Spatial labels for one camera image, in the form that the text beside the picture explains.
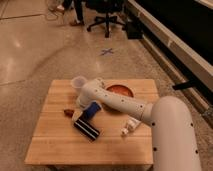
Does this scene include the orange bowl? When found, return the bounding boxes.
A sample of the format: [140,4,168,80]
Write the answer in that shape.
[106,84,134,97]

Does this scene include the black white striped box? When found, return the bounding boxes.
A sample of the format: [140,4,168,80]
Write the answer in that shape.
[74,119,100,141]

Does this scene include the blue sponge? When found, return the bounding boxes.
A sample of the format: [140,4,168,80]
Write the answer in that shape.
[82,102,101,120]

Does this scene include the wooden table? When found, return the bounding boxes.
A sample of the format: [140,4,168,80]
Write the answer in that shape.
[25,80,153,166]

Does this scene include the black box on floor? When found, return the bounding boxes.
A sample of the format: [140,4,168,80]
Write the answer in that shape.
[125,19,143,39]

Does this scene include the black office chair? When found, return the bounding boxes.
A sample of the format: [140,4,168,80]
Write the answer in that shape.
[85,0,125,38]

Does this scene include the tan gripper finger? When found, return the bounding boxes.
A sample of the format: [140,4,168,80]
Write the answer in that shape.
[72,109,83,122]

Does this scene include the person's legs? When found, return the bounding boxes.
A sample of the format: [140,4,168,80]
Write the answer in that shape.
[51,0,84,26]

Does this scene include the white plastic bottle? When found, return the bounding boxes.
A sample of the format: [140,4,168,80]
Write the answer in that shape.
[121,118,141,136]

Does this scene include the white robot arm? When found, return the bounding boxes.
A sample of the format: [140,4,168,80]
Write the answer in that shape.
[71,76,202,171]

